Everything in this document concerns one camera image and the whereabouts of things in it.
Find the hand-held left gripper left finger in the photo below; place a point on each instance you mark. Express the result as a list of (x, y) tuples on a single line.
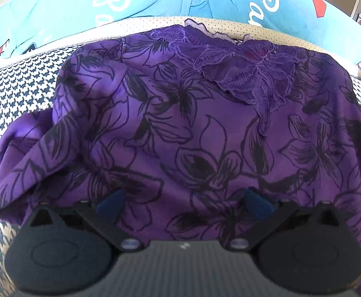
[(112, 203)]

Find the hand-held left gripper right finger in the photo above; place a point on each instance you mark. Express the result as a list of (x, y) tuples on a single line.
[(256, 203)]

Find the purple floral garment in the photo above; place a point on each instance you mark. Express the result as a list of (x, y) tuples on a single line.
[(183, 114)]

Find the houndstooth sofa mat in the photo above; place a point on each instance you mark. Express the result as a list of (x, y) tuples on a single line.
[(13, 92)]

